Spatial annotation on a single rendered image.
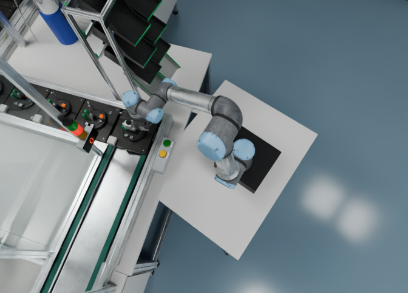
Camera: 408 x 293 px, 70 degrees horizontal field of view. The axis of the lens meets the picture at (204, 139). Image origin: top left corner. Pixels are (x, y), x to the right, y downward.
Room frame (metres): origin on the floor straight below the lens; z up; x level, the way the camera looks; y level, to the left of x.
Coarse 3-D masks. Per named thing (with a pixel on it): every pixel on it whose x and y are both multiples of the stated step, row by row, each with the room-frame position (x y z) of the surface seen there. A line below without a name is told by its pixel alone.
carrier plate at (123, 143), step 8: (120, 120) 0.80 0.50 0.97; (120, 128) 0.75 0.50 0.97; (152, 128) 0.73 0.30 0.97; (120, 136) 0.69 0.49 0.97; (144, 136) 0.68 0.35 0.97; (152, 136) 0.68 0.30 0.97; (120, 144) 0.64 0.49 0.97; (128, 144) 0.64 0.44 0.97; (136, 144) 0.64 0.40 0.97; (144, 144) 0.63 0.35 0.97; (136, 152) 0.59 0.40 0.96; (144, 152) 0.58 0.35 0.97
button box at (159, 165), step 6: (168, 138) 0.66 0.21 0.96; (162, 144) 0.63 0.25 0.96; (174, 144) 0.64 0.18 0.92; (168, 150) 0.59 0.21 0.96; (156, 156) 0.56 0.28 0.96; (168, 156) 0.55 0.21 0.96; (156, 162) 0.52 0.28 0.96; (162, 162) 0.52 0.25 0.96; (168, 162) 0.53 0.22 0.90; (156, 168) 0.48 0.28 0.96; (162, 168) 0.48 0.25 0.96
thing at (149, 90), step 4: (132, 76) 0.99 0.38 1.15; (156, 76) 1.03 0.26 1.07; (160, 76) 1.01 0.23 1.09; (136, 80) 0.94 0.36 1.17; (140, 80) 0.98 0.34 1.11; (156, 80) 1.01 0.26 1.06; (160, 80) 1.01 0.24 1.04; (136, 84) 0.95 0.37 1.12; (140, 84) 0.93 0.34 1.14; (144, 84) 0.96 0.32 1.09; (152, 84) 0.98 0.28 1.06; (156, 84) 0.98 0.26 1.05; (140, 88) 0.94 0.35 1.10; (144, 88) 0.92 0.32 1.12; (148, 88) 0.95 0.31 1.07; (152, 88) 0.96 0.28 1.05; (156, 88) 0.96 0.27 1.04; (148, 92) 0.91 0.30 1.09; (152, 92) 0.93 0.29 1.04
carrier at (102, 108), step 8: (88, 104) 0.93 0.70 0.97; (96, 104) 0.93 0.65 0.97; (104, 104) 0.92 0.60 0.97; (80, 112) 0.87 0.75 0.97; (88, 112) 0.85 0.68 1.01; (96, 112) 0.85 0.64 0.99; (104, 112) 0.85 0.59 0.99; (112, 112) 0.86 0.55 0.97; (80, 120) 0.82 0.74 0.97; (88, 120) 0.81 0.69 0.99; (96, 120) 0.80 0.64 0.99; (104, 120) 0.80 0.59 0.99; (112, 120) 0.80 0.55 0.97; (96, 128) 0.75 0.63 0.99; (104, 128) 0.75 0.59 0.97; (112, 128) 0.76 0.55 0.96; (104, 136) 0.70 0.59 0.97
